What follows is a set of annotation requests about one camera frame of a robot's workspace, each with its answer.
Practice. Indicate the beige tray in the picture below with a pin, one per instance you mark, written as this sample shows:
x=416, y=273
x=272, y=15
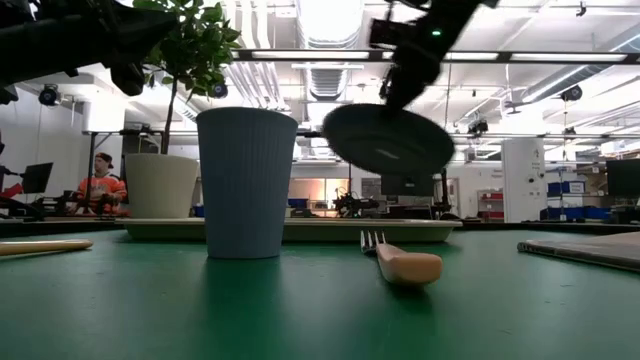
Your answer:
x=330, y=231

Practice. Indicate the black ceiling spotlight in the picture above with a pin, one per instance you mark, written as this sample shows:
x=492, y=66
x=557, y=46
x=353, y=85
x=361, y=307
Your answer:
x=571, y=93
x=49, y=95
x=220, y=90

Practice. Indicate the black background robot arm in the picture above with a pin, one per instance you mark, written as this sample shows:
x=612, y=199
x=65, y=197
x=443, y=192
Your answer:
x=356, y=204

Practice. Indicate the grey ribbed cup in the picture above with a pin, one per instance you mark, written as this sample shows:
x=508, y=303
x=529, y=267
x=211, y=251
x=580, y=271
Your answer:
x=247, y=185

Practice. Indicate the white plant pot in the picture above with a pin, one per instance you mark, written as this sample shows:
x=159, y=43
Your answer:
x=160, y=187

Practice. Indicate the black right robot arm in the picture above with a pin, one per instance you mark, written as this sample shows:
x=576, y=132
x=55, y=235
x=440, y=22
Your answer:
x=465, y=10

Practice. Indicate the blue storage bin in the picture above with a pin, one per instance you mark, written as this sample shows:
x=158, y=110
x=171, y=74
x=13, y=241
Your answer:
x=575, y=213

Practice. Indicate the black overhead frame bar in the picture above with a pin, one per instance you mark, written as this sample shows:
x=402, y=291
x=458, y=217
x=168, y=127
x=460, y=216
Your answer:
x=500, y=56

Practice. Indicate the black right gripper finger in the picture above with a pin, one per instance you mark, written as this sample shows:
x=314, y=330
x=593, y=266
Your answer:
x=405, y=87

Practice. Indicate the black computer monitor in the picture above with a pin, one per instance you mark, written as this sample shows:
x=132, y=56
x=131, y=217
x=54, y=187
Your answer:
x=624, y=177
x=37, y=177
x=407, y=185

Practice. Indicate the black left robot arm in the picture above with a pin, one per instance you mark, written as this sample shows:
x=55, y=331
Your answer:
x=40, y=45

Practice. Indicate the white pillar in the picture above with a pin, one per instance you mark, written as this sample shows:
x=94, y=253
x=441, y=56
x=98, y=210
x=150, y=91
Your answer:
x=523, y=180

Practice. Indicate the dark round plate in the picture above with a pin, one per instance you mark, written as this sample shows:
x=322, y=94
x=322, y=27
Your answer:
x=390, y=145

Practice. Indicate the person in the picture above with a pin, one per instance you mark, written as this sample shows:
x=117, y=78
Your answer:
x=101, y=192

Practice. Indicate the green leafy tree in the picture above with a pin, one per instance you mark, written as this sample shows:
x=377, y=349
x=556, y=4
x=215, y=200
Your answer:
x=195, y=45

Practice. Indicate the red shelf rack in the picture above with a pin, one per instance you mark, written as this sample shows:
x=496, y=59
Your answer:
x=491, y=205

